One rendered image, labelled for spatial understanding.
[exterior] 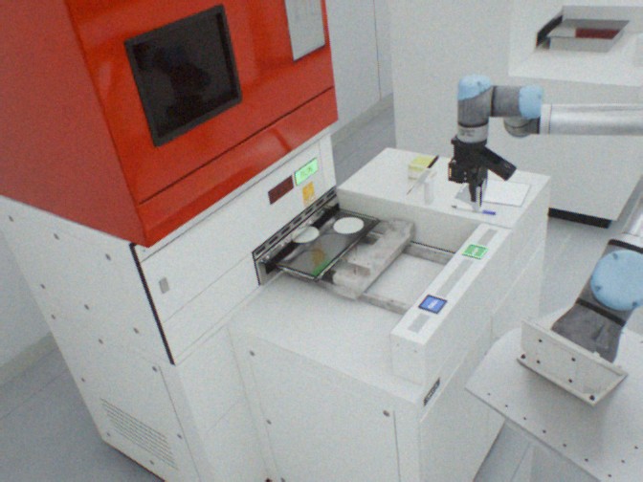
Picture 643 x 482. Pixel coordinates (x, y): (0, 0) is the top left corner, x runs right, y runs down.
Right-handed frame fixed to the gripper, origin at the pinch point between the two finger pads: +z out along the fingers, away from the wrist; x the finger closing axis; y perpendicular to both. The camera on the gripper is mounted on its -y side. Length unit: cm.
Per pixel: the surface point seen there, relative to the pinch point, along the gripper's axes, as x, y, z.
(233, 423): 53, 59, 65
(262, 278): 29, 57, 23
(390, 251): 0.1, 28.4, 22.6
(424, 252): -8.1, 21.1, 26.0
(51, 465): 81, 145, 110
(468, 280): 12.8, -2.8, 14.6
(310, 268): 20, 45, 21
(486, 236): -9.2, 1.3, 15.0
